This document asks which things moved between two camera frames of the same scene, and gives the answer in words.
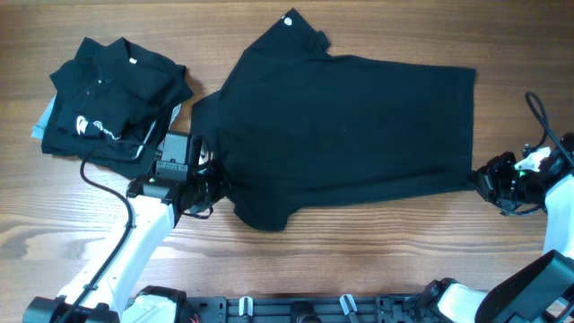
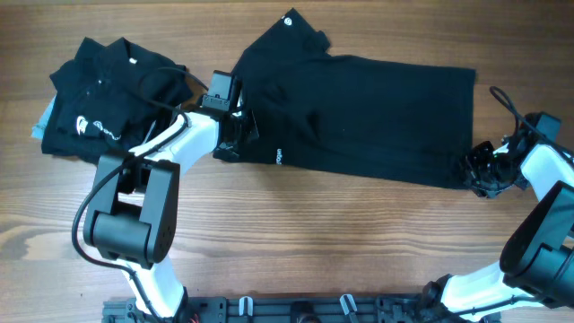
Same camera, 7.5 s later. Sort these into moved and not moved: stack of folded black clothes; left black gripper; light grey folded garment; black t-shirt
Moved: black t-shirt; left black gripper
Not moved: light grey folded garment; stack of folded black clothes
